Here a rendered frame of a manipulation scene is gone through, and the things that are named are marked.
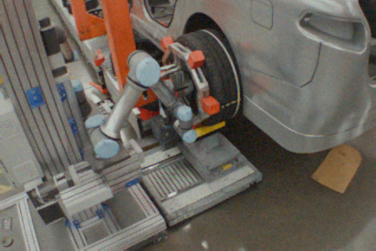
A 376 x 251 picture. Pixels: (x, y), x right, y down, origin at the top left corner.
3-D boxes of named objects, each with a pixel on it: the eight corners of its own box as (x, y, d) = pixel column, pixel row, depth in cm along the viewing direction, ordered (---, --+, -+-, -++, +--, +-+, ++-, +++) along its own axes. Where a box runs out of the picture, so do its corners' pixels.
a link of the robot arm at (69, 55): (63, 16, 177) (77, 50, 224) (45, 20, 175) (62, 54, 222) (65, 33, 175) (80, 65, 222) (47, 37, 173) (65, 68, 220)
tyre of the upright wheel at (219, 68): (192, 20, 243) (201, 96, 276) (164, 27, 235) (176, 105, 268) (245, 39, 191) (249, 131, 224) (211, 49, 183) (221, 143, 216)
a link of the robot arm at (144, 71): (105, 147, 169) (155, 56, 157) (113, 164, 158) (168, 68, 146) (86, 141, 162) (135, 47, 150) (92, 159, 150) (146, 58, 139)
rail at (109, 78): (148, 131, 296) (144, 111, 284) (138, 134, 293) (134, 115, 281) (88, 47, 481) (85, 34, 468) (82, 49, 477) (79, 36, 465)
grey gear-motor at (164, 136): (205, 140, 292) (202, 108, 272) (163, 159, 278) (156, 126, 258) (195, 130, 306) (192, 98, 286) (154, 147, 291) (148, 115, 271)
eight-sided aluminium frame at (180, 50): (211, 134, 220) (207, 61, 189) (203, 138, 218) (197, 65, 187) (175, 99, 261) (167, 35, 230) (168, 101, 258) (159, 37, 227)
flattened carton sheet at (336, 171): (364, 155, 264) (365, 152, 262) (341, 194, 233) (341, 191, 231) (335, 143, 282) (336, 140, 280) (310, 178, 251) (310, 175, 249)
